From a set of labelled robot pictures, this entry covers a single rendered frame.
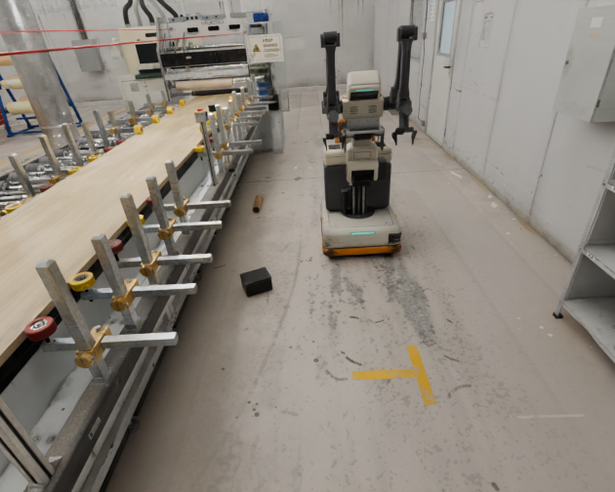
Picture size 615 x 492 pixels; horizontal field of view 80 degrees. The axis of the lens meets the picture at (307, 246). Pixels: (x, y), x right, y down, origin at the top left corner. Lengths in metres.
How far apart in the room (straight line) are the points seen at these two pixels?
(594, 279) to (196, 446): 2.38
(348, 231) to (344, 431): 1.51
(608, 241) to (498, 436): 1.25
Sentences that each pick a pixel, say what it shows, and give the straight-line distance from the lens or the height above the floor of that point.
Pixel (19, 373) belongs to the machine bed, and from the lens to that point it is 1.48.
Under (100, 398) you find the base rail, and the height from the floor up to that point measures 0.70.
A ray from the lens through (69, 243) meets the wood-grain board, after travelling 1.93.
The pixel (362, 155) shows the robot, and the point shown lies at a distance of 2.73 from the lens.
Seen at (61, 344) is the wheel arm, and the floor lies 0.83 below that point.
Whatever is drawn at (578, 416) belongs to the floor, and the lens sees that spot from 2.29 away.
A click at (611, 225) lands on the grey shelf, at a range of 2.58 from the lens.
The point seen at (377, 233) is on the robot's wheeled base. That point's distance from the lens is 2.91.
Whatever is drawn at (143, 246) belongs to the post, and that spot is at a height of 0.92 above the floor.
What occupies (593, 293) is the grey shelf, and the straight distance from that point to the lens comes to 2.83.
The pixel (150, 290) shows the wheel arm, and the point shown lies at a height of 0.84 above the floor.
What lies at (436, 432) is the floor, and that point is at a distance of 2.01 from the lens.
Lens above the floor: 1.65
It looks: 31 degrees down
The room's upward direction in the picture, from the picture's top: 4 degrees counter-clockwise
